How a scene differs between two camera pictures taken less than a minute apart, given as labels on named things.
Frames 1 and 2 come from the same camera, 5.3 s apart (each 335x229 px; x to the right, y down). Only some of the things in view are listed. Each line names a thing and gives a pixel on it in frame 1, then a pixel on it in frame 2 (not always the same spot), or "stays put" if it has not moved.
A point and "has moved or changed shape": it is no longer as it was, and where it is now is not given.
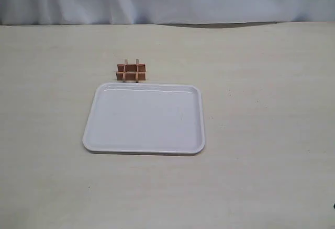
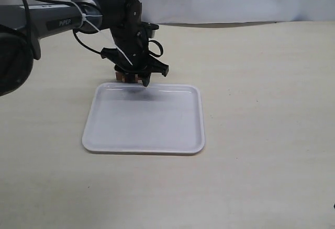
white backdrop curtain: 78,1 stays put
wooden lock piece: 124,77 has moved or changed shape
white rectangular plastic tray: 146,118 stays put
